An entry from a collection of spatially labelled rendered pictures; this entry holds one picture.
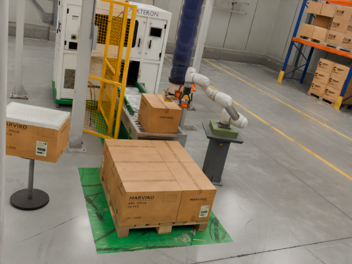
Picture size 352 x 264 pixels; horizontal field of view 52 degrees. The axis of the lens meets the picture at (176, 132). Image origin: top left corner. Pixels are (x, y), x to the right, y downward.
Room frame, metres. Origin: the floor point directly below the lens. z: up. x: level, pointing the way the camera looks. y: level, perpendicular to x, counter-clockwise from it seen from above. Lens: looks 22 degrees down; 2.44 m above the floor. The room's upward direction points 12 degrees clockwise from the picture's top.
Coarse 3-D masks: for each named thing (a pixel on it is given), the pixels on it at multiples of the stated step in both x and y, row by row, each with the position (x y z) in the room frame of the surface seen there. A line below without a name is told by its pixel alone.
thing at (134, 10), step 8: (104, 0) 5.11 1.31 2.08; (112, 0) 5.08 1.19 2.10; (112, 8) 5.10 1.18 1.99; (128, 8) 5.05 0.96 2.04; (136, 8) 5.01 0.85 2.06; (128, 24) 5.04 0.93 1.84; (112, 32) 5.09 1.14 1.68; (128, 40) 5.00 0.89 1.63; (104, 48) 5.11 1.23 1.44; (120, 48) 5.05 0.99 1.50; (128, 48) 5.00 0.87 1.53; (112, 56) 5.08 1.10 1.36; (128, 56) 4.99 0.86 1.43; (128, 64) 5.02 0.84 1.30; (104, 72) 5.10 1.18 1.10; (88, 80) 5.16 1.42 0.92; (104, 80) 5.08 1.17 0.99; (120, 96) 5.00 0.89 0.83; (72, 104) 5.18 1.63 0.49; (88, 104) 5.15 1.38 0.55; (120, 104) 5.00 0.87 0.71; (104, 112) 5.08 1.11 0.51; (120, 112) 4.99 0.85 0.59; (120, 120) 5.04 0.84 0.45; (112, 128) 5.04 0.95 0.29; (104, 136) 5.05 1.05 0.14
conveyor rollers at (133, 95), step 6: (126, 90) 6.31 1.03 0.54; (132, 90) 6.37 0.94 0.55; (138, 90) 6.49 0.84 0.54; (126, 96) 5.95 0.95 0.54; (132, 96) 6.00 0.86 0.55; (138, 96) 6.12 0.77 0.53; (132, 102) 5.71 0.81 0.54; (138, 102) 5.77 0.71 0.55; (126, 108) 5.33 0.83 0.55; (138, 108) 5.48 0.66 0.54; (138, 120) 4.94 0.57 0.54; (138, 126) 4.75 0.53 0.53; (144, 132) 4.60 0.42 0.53
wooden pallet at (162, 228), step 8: (104, 184) 3.89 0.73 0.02; (104, 192) 3.74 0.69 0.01; (112, 208) 3.43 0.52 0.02; (112, 216) 3.30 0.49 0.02; (144, 224) 3.11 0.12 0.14; (152, 224) 3.14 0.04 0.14; (160, 224) 3.18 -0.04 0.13; (168, 224) 3.22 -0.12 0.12; (176, 224) 3.26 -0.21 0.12; (184, 224) 3.30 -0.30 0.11; (192, 224) 3.34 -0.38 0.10; (200, 224) 3.38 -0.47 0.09; (120, 232) 3.01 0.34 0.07; (128, 232) 3.04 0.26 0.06; (160, 232) 3.19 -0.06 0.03; (168, 232) 3.23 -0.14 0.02
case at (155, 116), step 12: (144, 96) 4.86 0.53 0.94; (156, 96) 4.96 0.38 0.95; (144, 108) 4.78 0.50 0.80; (156, 108) 4.46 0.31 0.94; (168, 108) 4.54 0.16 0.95; (180, 108) 4.65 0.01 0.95; (144, 120) 4.70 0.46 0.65; (156, 120) 4.48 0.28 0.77; (168, 120) 4.54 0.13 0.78; (156, 132) 4.49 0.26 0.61; (168, 132) 4.56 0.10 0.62
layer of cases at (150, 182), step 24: (120, 144) 4.03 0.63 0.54; (144, 144) 4.17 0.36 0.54; (168, 144) 4.33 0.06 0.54; (120, 168) 3.44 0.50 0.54; (144, 168) 3.55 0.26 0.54; (168, 168) 3.67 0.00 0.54; (192, 168) 3.79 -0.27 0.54; (120, 192) 3.16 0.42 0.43; (144, 192) 3.08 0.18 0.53; (168, 192) 3.19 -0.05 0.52; (192, 192) 3.30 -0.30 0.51; (120, 216) 3.04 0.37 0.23; (144, 216) 3.10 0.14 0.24; (168, 216) 3.21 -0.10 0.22; (192, 216) 3.33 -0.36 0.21
